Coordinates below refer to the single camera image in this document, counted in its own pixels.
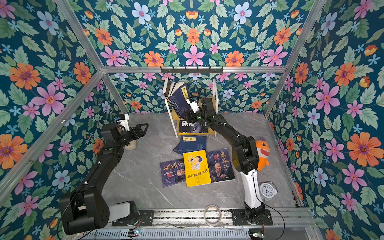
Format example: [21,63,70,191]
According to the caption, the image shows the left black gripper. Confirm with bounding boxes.
[113,122,147,148]

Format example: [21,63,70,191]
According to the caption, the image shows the black wolf cover book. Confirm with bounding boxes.
[178,120,208,134]

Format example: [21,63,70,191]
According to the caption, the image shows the navy book yellow label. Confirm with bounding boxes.
[168,82,183,118]

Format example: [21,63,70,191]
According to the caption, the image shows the yellow cartoon cover book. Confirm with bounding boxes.
[184,150,212,188]

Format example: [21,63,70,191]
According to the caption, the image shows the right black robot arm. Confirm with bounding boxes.
[185,98,266,225]

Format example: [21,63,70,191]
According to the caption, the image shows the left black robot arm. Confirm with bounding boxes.
[59,123,149,236]

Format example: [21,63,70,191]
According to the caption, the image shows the beige glasses case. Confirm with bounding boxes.
[124,140,137,151]

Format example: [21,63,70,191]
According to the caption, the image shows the dark book leaning on shelf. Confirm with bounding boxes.
[163,80,173,108]

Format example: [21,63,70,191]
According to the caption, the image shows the dark old man cover book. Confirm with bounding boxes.
[207,148,235,183]

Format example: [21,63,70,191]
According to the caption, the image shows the orange shark plush toy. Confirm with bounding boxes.
[256,140,271,171]

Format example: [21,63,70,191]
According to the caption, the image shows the white alarm clock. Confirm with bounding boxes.
[259,182,278,201]

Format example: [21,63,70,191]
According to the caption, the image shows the clear tape roll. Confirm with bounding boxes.
[203,205,222,227]

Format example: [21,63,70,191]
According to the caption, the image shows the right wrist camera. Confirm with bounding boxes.
[187,99,200,113]

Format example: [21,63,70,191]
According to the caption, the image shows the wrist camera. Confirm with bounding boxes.
[117,114,130,132]
[187,99,200,113]

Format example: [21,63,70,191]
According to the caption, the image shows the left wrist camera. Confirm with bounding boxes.
[117,114,130,132]

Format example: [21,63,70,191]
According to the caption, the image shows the black hook rail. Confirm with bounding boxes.
[160,67,224,74]

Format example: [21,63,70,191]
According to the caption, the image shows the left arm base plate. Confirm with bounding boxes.
[112,210,155,227]

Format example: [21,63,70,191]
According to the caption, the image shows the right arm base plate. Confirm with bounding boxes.
[230,209,273,226]

